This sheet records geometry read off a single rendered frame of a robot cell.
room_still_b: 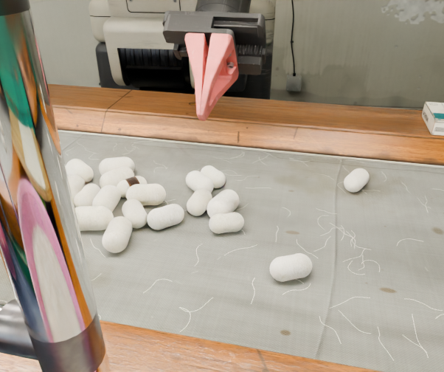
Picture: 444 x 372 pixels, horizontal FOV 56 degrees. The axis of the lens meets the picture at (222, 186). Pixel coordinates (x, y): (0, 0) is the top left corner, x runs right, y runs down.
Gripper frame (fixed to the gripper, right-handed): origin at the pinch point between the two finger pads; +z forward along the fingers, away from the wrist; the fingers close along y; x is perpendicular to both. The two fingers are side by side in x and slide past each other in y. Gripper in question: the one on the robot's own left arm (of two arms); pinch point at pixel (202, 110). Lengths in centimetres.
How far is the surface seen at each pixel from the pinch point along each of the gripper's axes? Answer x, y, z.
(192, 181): 2.0, -0.1, 6.8
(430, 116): 11.2, 24.4, -7.4
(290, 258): -4.7, 10.2, 14.0
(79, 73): 165, -128, -104
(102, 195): -1.8, -7.2, 10.4
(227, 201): -0.5, 4.1, 9.1
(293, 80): 169, 0, -112
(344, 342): -6.7, 14.2, 19.1
